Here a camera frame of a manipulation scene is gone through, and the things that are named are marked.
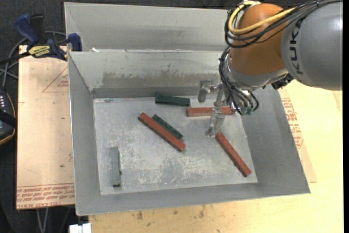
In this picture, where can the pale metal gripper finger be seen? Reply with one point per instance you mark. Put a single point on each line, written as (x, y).
(210, 126)
(219, 122)

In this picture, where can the red-brown flat block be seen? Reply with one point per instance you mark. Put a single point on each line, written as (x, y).
(233, 155)
(199, 111)
(161, 131)

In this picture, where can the dark green flat block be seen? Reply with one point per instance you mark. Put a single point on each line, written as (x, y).
(167, 126)
(172, 100)
(115, 166)

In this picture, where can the grey metal bin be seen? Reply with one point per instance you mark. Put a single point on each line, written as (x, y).
(152, 166)

